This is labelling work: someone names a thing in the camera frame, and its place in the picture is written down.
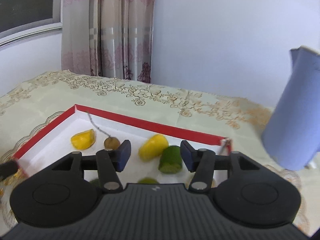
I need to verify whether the red shallow box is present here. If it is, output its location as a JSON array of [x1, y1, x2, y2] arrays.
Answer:
[[13, 105, 232, 185]]

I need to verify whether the window with white frame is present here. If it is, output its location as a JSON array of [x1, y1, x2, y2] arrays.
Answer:
[[1, 0, 62, 47]]

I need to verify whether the dark green pepper piece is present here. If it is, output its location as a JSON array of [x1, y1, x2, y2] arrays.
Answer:
[[89, 178, 100, 187]]

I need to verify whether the green tomato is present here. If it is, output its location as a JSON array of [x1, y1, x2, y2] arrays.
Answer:
[[138, 177, 159, 184]]

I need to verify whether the blue electric kettle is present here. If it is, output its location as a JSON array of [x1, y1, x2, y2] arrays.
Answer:
[[261, 46, 319, 171]]

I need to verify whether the pink patterned curtain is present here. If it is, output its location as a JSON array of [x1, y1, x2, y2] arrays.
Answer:
[[61, 0, 155, 83]]

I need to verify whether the green cucumber piece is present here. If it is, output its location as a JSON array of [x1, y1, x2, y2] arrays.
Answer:
[[158, 146, 182, 174]]

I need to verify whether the yellow corn piece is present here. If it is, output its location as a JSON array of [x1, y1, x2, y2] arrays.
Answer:
[[71, 129, 96, 151], [138, 134, 169, 161]]

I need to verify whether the brown longan with stem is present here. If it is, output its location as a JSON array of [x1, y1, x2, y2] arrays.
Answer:
[[87, 112, 120, 150]]

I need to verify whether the cream embroidered tablecloth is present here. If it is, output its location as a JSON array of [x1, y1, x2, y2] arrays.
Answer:
[[0, 70, 311, 233]]

